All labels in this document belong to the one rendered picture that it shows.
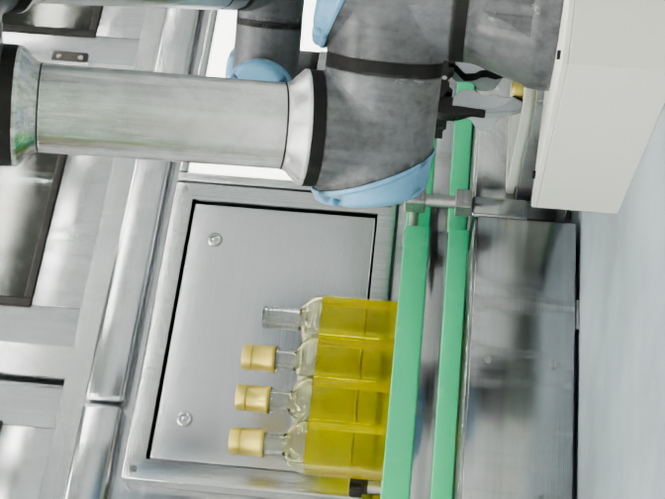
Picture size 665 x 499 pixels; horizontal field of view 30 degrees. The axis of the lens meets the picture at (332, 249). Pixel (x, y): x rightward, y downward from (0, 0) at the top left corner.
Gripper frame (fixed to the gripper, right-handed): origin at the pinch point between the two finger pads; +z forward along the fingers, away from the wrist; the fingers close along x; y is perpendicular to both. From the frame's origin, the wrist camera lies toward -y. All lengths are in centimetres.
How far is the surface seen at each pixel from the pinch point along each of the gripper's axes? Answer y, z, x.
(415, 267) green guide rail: 12.3, -10.6, 19.1
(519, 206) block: 10.6, 1.5, 10.3
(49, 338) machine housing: 43, -63, 20
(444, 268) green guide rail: 12.6, -7.0, 18.7
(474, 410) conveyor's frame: 10.3, -2.7, 37.5
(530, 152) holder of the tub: 3.2, 2.0, 7.1
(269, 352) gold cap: 24.5, -28.4, 26.9
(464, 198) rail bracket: 9.9, -5.3, 10.2
